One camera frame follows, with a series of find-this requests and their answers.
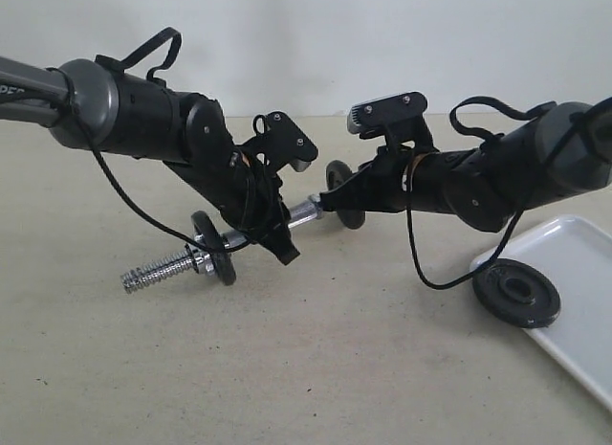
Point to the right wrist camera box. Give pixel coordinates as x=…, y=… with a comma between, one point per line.
x=399, y=118

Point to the loose black weight plate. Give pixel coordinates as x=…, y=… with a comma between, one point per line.
x=517, y=294

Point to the white rectangular tray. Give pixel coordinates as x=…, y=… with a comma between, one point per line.
x=575, y=255

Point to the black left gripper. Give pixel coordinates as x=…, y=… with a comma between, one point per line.
x=247, y=196

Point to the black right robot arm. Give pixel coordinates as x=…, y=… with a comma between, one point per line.
x=561, y=150

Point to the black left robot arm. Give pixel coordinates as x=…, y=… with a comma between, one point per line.
x=88, y=106

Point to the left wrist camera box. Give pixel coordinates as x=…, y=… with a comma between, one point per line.
x=281, y=142

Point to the chrome dumbbell with black plates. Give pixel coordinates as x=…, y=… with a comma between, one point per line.
x=215, y=260

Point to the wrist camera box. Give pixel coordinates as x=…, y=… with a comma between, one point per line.
x=281, y=142
x=399, y=118

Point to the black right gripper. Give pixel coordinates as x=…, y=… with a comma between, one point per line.
x=392, y=184

